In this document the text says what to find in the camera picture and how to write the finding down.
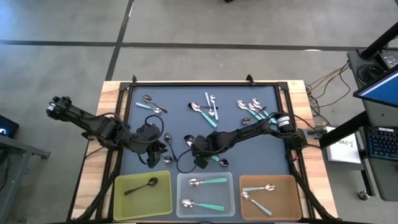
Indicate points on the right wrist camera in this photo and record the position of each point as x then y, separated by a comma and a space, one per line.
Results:
202, 163

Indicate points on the cart caster wheel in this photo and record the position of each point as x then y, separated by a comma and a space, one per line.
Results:
362, 195

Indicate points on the white paper pad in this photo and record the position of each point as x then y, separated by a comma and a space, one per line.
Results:
342, 149

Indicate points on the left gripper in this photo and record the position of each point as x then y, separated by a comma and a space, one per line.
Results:
149, 138

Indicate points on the orange plastic bin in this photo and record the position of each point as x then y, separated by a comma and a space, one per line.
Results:
286, 202

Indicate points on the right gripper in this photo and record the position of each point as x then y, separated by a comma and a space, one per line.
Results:
205, 144

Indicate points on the monitor with blue screen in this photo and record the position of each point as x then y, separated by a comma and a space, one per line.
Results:
382, 90

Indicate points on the black pole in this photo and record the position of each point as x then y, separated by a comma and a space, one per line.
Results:
379, 42

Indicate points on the black power adapter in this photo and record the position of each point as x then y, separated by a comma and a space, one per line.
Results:
388, 59

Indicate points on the clear plastic bin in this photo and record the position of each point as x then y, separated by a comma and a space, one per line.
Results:
205, 193

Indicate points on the grey metal side table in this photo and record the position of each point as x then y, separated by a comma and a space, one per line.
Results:
18, 146

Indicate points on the yellow-green plastic bin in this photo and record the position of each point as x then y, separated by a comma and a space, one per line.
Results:
161, 205

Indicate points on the black support beam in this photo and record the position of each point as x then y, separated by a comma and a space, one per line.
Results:
342, 132

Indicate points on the black frame clamp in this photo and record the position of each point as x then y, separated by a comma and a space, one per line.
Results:
134, 79
250, 79

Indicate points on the dark blue-grey mat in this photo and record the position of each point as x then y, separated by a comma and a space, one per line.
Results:
248, 155

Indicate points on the grey equipment cart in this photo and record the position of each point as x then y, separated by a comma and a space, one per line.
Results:
379, 118

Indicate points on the black device with blue light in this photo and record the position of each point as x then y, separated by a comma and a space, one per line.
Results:
9, 126

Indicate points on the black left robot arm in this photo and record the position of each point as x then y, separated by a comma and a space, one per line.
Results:
93, 123

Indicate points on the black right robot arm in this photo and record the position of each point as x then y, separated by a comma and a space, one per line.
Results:
248, 130

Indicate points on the black keyboard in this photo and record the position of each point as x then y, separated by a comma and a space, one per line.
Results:
384, 143

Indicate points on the black aluminium frame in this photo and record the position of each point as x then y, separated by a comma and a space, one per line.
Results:
202, 83

